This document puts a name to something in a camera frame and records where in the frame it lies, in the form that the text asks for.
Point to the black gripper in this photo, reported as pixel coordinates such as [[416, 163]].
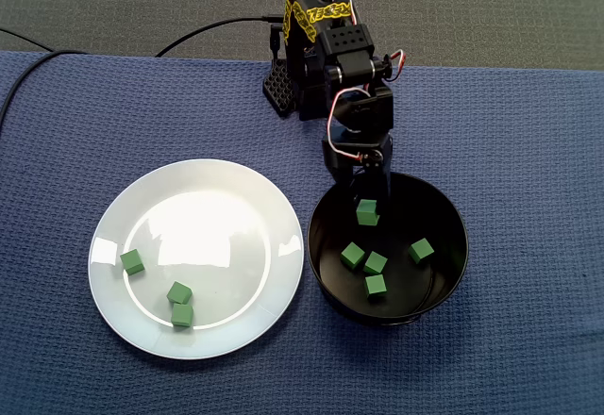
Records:
[[341, 157]]

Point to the green cube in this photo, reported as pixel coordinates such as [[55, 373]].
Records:
[[353, 254], [132, 262], [375, 286], [182, 316], [179, 292], [375, 263], [367, 213], [421, 250]]

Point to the black robot arm with stickers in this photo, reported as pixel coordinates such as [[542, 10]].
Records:
[[344, 40]]

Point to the black metal bucket container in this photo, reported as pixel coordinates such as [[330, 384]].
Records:
[[424, 207]]

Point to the white round plate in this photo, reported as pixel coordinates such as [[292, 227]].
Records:
[[212, 245]]

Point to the blue waffle-weave mat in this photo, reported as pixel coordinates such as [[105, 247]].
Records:
[[519, 198]]

